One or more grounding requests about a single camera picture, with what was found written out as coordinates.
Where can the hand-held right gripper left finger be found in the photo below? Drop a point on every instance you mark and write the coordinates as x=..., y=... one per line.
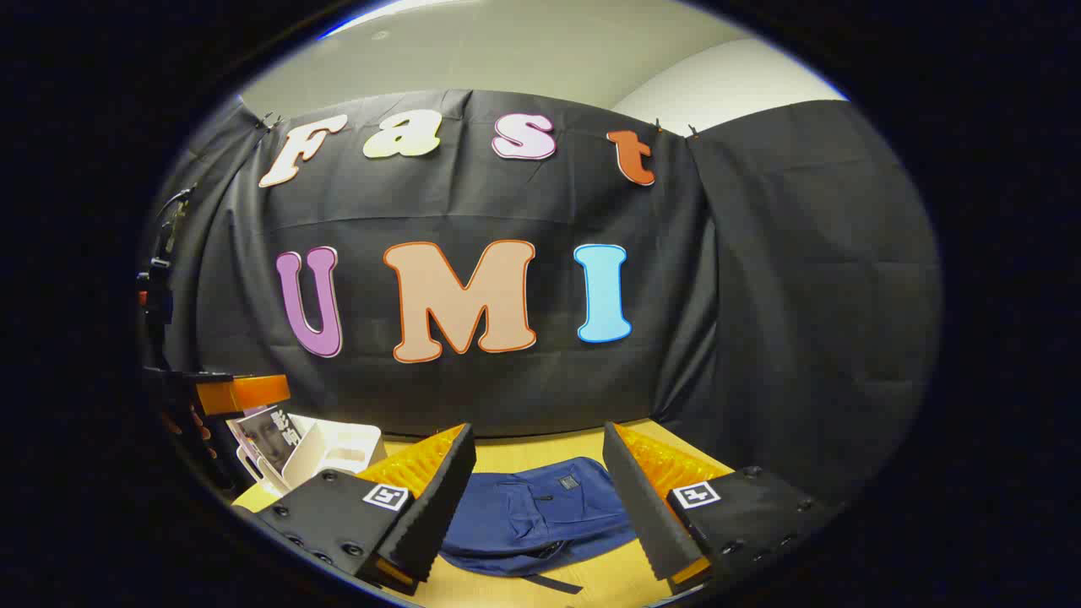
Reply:
x=439, y=507

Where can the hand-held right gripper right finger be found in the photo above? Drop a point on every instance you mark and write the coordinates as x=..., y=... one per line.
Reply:
x=646, y=515

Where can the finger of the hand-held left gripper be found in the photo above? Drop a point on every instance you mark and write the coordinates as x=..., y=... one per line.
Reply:
x=249, y=393
x=192, y=443

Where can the dark face cover book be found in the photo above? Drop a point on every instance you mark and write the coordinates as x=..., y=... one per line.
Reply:
x=268, y=439

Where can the blue schoolbag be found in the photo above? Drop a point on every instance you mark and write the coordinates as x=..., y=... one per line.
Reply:
x=532, y=515

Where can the black backdrop cloth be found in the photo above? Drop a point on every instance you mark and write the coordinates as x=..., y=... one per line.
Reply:
x=760, y=295

